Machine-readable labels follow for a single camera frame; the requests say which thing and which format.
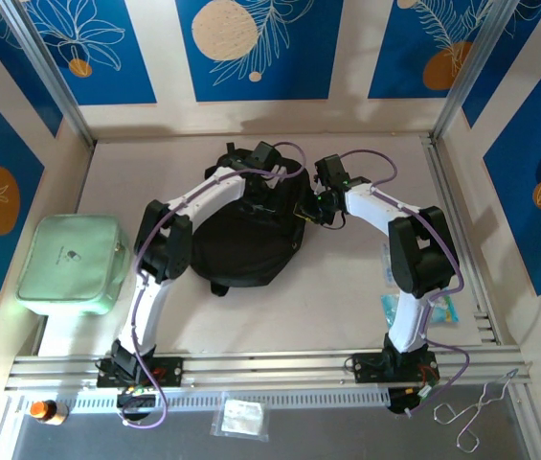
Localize small clear plastic packet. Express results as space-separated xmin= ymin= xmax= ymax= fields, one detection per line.
xmin=379 ymin=241 xmax=395 ymax=288

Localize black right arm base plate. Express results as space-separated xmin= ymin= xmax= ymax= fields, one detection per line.
xmin=351 ymin=352 xmax=441 ymax=384

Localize metal wire tongs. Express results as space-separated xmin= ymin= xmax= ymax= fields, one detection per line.
xmin=432 ymin=367 xmax=520 ymax=452

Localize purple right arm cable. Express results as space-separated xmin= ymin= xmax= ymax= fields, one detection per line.
xmin=339 ymin=148 xmax=473 ymax=418

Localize black backpack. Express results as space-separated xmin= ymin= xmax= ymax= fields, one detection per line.
xmin=188 ymin=141 xmax=312 ymax=298

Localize clear bag with white pad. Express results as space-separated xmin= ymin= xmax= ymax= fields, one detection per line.
xmin=210 ymin=392 xmax=271 ymax=443

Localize aluminium mounting rail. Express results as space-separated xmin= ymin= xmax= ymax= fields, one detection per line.
xmin=4 ymin=347 xmax=534 ymax=392

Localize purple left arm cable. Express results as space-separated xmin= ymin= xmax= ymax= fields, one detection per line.
xmin=119 ymin=140 xmax=308 ymax=430

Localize aluminium side rail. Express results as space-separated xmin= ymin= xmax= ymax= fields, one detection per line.
xmin=422 ymin=136 xmax=499 ymax=346

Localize light blue wipes packet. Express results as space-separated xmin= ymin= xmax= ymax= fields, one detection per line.
xmin=379 ymin=292 xmax=460 ymax=332

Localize aluminium frame post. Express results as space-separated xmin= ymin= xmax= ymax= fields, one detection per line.
xmin=431 ymin=0 xmax=532 ymax=141
xmin=0 ymin=0 xmax=98 ymax=149

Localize mint green zip pouch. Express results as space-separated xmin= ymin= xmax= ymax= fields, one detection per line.
xmin=14 ymin=214 xmax=131 ymax=317

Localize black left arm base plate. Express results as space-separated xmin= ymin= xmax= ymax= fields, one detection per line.
xmin=96 ymin=355 xmax=185 ymax=388

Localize grey metal plate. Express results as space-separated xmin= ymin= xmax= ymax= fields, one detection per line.
xmin=9 ymin=382 xmax=539 ymax=460

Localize white slotted cable duct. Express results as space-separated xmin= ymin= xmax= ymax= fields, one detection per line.
xmin=9 ymin=388 xmax=391 ymax=411

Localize brown bottle orange cap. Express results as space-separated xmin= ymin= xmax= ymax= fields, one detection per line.
xmin=29 ymin=398 xmax=69 ymax=426

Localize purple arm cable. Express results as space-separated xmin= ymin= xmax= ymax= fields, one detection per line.
xmin=339 ymin=148 xmax=473 ymax=418
xmin=119 ymin=140 xmax=308 ymax=430

